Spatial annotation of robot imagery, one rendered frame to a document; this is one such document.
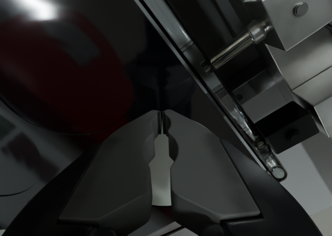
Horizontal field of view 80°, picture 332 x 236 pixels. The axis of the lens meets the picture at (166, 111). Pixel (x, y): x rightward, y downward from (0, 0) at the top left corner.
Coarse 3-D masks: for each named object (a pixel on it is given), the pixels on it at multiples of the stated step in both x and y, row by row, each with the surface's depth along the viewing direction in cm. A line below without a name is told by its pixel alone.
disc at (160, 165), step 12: (156, 144) 16; (156, 156) 16; (168, 156) 16; (156, 168) 17; (168, 168) 17; (156, 180) 18; (168, 180) 18; (156, 192) 18; (168, 192) 18; (156, 204) 19; (168, 204) 19
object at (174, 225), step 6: (282, 180) 17; (174, 222) 21; (162, 228) 21; (168, 228) 21; (174, 228) 21; (180, 228) 20; (150, 234) 22; (156, 234) 21; (162, 234) 21; (168, 234) 21
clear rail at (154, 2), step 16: (144, 0) 11; (160, 0) 11; (160, 16) 11; (176, 16) 11; (176, 32) 12; (176, 48) 12; (192, 48) 12; (192, 64) 13; (208, 64) 13; (208, 80) 13; (224, 80) 14; (224, 96) 14; (224, 112) 15; (240, 112) 14; (240, 128) 15; (256, 128) 15; (256, 144) 16; (272, 160) 16
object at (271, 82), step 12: (240, 72) 21; (252, 72) 19; (264, 72) 18; (228, 84) 20; (240, 84) 19; (252, 84) 19; (264, 84) 19; (240, 96) 19; (252, 96) 19; (216, 108) 20
